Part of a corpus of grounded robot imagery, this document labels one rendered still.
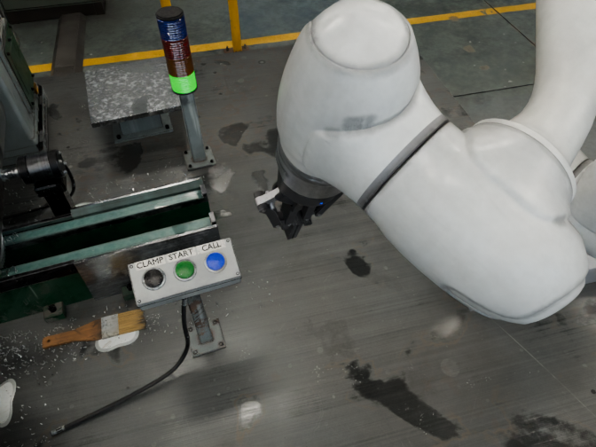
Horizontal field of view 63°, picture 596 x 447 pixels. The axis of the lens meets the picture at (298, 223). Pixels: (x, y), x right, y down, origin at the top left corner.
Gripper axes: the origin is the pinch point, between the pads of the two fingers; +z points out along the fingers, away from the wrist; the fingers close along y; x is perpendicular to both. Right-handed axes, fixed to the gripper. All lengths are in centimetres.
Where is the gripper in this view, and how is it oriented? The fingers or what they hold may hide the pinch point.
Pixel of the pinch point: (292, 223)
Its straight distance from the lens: 72.0
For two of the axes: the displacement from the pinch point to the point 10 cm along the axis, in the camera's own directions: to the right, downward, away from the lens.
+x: 3.1, 9.1, -2.7
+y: -9.4, 2.5, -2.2
